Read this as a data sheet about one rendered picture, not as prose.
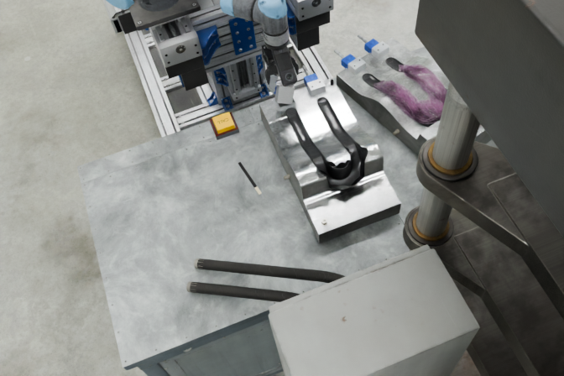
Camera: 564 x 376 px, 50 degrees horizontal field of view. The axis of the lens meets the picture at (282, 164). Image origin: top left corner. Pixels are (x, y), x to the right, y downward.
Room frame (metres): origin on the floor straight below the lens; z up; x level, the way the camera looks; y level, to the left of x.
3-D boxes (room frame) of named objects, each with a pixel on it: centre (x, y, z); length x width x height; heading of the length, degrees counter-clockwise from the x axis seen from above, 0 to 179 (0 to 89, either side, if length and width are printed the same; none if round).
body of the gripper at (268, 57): (1.28, -0.03, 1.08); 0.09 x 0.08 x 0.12; 15
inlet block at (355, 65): (1.41, -0.27, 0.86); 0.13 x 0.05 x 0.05; 32
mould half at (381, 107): (1.21, -0.47, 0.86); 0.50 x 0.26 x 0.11; 32
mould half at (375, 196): (1.04, -0.14, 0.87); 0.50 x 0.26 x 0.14; 14
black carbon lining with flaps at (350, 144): (1.06, -0.15, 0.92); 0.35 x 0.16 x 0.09; 14
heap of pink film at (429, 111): (1.21, -0.46, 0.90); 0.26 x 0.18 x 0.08; 32
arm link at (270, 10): (1.27, -0.03, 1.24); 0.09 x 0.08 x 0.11; 59
